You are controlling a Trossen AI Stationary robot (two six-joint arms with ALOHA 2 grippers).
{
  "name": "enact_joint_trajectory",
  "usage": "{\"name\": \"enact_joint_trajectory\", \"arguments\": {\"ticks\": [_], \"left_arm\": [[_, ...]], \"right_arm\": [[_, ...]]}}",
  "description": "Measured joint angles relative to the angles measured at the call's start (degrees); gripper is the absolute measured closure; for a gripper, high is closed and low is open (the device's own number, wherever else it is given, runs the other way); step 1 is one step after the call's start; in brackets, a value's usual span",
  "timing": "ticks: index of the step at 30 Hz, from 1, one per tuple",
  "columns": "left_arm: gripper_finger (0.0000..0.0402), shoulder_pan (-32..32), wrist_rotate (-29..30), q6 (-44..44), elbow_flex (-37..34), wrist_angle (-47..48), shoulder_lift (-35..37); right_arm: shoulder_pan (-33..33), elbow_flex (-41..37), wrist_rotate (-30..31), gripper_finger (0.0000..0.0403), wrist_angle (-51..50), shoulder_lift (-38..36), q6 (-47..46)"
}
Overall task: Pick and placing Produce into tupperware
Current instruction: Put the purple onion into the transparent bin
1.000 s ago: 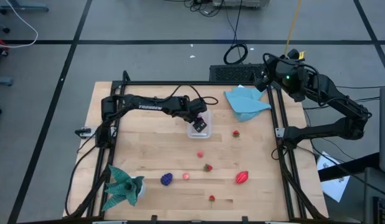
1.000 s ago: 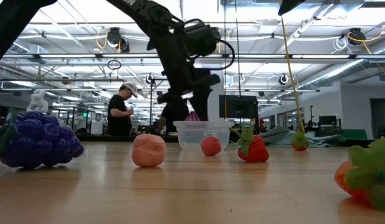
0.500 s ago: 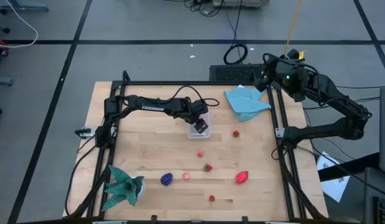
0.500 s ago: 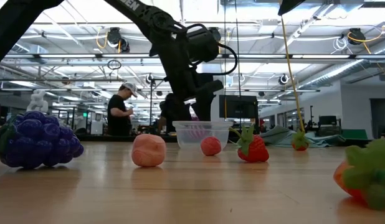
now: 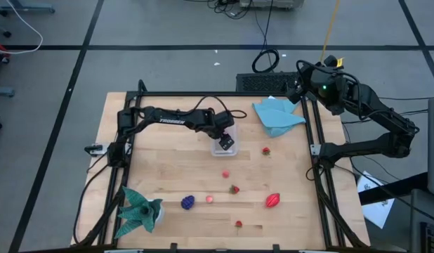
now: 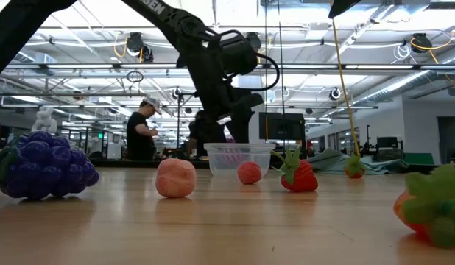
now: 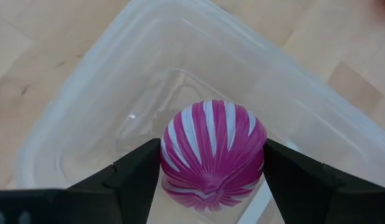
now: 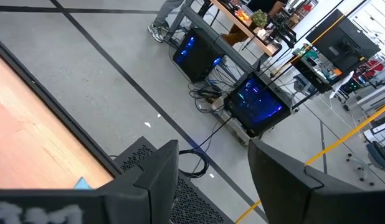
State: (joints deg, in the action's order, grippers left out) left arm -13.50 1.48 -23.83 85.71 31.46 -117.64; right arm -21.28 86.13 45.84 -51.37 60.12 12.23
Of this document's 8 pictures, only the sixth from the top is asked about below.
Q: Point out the teal crumpled cloth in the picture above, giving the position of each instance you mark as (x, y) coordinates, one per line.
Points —
(332, 162)

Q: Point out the red toy strawberry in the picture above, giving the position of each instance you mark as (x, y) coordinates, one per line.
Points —
(303, 178)
(433, 206)
(354, 170)

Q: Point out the person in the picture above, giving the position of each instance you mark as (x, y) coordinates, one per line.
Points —
(203, 138)
(139, 140)

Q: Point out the clear plastic tupperware container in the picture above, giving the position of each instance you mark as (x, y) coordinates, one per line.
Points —
(220, 162)

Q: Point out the white robot figure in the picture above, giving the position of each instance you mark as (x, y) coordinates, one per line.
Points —
(43, 121)

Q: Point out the green board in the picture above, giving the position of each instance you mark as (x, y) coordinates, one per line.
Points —
(419, 159)

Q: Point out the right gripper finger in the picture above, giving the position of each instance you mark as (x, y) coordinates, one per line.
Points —
(343, 6)

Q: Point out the large black monitor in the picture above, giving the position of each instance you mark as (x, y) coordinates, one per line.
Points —
(282, 127)

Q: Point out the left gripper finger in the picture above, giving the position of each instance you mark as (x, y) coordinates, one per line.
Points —
(238, 125)
(218, 112)

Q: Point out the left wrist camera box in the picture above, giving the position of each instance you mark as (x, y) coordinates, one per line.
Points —
(238, 55)

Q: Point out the pale pink toy peach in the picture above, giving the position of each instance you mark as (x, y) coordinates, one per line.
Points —
(176, 178)

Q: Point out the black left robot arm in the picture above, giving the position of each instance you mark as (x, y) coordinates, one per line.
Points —
(14, 29)

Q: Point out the black metal stand frame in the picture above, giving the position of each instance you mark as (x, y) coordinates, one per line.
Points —
(178, 121)

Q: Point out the silver ventilation duct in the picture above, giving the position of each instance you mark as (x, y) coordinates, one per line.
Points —
(393, 88)

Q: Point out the white cabinet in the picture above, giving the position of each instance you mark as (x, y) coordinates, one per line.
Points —
(114, 151)

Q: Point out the small red toy ball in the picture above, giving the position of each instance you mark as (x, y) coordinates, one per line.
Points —
(249, 173)

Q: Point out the purple toy grape bunch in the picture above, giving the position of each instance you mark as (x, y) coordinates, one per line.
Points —
(47, 165)

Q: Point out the small black monitor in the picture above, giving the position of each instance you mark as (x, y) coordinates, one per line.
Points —
(387, 142)

